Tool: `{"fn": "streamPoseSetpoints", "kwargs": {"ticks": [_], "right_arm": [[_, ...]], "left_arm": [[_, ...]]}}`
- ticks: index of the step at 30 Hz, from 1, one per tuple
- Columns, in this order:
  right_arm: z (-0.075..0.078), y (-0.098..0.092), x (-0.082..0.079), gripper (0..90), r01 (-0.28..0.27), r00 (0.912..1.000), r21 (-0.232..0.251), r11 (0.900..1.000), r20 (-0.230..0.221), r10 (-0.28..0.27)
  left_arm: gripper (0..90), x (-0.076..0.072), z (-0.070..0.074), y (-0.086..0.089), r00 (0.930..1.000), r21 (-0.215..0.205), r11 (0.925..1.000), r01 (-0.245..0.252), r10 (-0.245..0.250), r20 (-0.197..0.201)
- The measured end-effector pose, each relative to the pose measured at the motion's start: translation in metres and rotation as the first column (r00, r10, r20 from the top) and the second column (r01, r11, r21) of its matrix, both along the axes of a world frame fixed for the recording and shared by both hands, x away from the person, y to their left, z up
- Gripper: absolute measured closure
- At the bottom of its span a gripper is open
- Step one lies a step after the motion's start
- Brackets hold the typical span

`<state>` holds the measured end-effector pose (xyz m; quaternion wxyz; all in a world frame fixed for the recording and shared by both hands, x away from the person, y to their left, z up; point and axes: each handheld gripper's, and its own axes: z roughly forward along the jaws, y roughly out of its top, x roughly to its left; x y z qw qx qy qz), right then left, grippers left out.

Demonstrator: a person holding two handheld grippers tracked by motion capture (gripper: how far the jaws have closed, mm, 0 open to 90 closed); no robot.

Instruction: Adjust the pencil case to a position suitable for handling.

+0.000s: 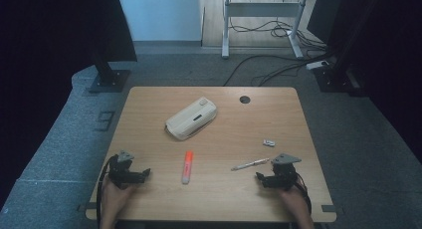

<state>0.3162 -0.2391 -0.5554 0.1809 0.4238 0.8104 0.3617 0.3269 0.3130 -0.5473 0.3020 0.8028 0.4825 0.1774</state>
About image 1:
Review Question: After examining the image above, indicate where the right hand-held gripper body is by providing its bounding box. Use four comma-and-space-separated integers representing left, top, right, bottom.
270, 152, 303, 191

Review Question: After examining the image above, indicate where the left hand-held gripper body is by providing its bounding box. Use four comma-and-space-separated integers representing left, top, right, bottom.
107, 149, 140, 190

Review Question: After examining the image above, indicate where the white pen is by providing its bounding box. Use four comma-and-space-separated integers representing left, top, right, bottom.
231, 157, 271, 172

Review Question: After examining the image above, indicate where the beige pencil case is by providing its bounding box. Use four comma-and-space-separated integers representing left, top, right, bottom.
164, 96, 219, 141

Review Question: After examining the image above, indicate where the person's right hand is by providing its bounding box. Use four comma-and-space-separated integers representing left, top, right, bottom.
278, 179, 310, 212

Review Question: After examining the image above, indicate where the person's left hand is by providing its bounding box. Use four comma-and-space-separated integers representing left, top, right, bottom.
100, 175, 137, 212

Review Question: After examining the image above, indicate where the orange highlighter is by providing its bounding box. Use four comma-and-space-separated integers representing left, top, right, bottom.
181, 150, 194, 185

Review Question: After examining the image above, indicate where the white power strip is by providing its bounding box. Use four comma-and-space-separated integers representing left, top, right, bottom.
305, 60, 330, 71

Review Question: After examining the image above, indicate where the dark curtain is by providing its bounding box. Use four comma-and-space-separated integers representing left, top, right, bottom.
0, 0, 138, 203
307, 0, 422, 155

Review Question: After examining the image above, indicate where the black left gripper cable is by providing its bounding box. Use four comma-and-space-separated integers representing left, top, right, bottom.
96, 154, 119, 229

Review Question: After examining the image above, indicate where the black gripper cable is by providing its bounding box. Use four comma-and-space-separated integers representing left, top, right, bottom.
293, 179, 314, 217
96, 154, 119, 229

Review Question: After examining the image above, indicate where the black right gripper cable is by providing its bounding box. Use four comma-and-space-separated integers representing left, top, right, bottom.
293, 179, 314, 217

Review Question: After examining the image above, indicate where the black table edge bracket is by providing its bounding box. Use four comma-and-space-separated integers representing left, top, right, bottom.
77, 202, 101, 213

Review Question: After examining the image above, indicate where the black stand with base plate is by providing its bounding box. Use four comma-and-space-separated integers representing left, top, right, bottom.
313, 0, 367, 98
88, 51, 131, 94

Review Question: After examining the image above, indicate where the bundle of black floor cables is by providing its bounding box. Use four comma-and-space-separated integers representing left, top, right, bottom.
222, 0, 334, 88

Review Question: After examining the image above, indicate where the white metal desk frame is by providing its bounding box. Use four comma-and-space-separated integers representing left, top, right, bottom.
221, 0, 311, 60

